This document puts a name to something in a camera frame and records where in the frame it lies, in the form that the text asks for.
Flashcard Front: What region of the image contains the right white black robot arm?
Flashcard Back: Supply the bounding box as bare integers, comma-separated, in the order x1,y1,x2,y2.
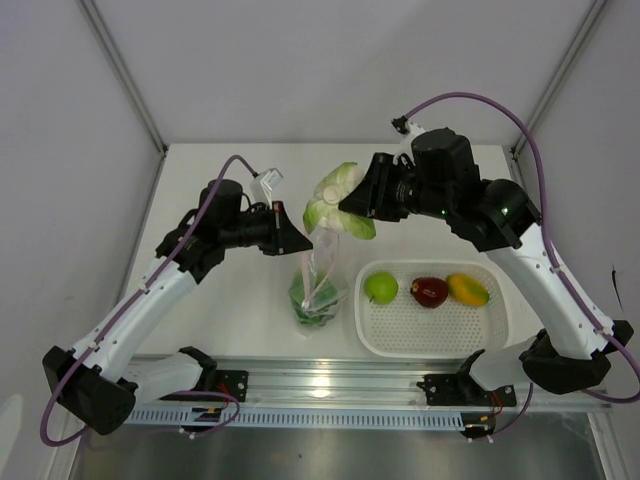
339,125,633,404

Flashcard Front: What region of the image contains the left aluminium frame post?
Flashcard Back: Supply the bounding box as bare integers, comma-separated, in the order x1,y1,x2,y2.
74,0,168,156

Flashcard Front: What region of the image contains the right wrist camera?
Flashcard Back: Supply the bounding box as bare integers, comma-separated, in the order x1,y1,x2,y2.
391,116,426,146

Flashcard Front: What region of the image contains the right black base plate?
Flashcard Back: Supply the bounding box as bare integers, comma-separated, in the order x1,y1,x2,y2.
416,373,517,407

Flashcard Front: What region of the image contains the right aluminium frame post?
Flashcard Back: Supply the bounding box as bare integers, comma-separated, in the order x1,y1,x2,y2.
525,0,612,135

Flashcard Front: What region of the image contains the green apple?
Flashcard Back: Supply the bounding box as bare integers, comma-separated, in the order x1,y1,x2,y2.
364,271,399,305

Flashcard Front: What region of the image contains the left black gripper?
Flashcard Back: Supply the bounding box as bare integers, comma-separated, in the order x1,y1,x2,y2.
220,200,312,256

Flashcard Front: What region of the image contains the red apple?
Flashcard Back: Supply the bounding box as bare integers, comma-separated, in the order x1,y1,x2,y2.
410,277,449,309

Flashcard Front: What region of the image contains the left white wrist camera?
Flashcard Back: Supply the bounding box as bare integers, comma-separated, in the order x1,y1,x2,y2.
250,168,283,206

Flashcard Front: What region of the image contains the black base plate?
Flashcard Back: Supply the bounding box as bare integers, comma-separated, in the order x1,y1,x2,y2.
162,370,249,402
416,373,517,407

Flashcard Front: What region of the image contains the aluminium frame post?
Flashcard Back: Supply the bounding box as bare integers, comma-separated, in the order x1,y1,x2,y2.
74,0,168,156
525,0,612,135

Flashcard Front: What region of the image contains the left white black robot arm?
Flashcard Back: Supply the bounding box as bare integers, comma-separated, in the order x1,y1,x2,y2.
42,178,312,435

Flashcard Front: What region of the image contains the yellow orange mango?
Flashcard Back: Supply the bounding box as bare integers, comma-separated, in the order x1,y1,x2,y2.
446,274,490,307

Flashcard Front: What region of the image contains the pale green cabbage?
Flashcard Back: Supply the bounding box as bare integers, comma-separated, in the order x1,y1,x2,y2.
302,162,376,240

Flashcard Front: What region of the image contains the green lettuce leaf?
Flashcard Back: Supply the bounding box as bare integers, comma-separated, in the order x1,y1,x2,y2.
288,270,342,327

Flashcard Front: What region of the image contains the white perforated plastic basket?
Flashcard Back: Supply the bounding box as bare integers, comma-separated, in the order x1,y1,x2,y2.
353,258,510,357

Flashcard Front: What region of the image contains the clear pink zip top bag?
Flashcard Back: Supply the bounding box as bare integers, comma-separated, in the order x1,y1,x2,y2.
288,228,350,337

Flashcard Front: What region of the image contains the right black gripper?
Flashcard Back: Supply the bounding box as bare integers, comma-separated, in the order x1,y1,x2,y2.
341,153,453,223

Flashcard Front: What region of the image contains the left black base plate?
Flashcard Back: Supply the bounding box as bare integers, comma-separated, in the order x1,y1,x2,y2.
162,370,249,402

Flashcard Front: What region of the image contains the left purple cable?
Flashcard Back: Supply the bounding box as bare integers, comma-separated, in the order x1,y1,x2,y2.
39,154,259,447

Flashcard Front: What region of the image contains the white slotted cable duct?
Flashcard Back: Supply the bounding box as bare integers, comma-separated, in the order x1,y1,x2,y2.
126,405,464,432

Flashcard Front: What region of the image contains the aluminium mounting rail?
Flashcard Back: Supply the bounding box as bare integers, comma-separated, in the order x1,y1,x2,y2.
129,357,614,411

